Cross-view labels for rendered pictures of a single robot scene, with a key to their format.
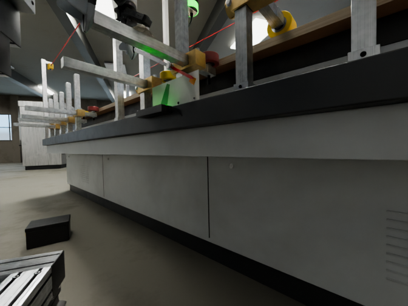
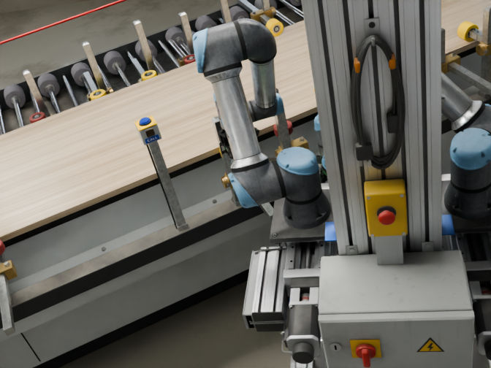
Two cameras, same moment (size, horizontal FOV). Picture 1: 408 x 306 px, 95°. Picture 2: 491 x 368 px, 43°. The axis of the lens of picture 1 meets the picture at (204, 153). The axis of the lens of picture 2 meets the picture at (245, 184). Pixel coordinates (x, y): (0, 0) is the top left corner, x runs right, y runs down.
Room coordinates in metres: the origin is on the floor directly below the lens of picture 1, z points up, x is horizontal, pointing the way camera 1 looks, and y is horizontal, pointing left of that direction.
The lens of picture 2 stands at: (-0.33, 1.92, 2.37)
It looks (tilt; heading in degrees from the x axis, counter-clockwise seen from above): 38 degrees down; 304
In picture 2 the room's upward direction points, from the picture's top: 14 degrees counter-clockwise
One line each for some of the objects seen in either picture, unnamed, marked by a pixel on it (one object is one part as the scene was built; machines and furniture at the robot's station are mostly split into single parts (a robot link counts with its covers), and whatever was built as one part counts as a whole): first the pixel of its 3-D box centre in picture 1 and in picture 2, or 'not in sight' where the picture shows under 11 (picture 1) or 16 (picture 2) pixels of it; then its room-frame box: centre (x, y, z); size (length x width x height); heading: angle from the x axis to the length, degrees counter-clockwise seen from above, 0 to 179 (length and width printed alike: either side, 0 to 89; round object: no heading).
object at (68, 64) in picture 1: (129, 80); (250, 187); (0.75, 0.29, 0.82); 0.43 x 0.03 x 0.04; 139
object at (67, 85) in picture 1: (68, 109); not in sight; (1.68, 1.20, 0.91); 0.03 x 0.03 x 0.48; 49
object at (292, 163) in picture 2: not in sight; (297, 172); (0.38, 0.60, 1.20); 0.13 x 0.12 x 0.14; 38
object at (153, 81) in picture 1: (148, 86); (237, 176); (0.84, 0.24, 0.83); 0.13 x 0.06 x 0.05; 49
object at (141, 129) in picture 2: not in sight; (148, 131); (1.02, 0.45, 1.18); 0.07 x 0.07 x 0.08; 49
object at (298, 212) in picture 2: not in sight; (305, 201); (0.37, 0.59, 1.09); 0.15 x 0.15 x 0.10
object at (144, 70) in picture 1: (144, 73); (229, 166); (0.85, 0.26, 0.89); 0.03 x 0.03 x 0.48; 49
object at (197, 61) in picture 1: (187, 65); (291, 149); (0.67, 0.05, 0.85); 0.13 x 0.06 x 0.05; 49
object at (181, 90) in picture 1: (172, 93); not in sight; (0.69, 0.11, 0.75); 0.26 x 0.01 x 0.10; 49
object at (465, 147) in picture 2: not in sight; (472, 156); (-0.10, 0.43, 1.20); 0.13 x 0.12 x 0.14; 85
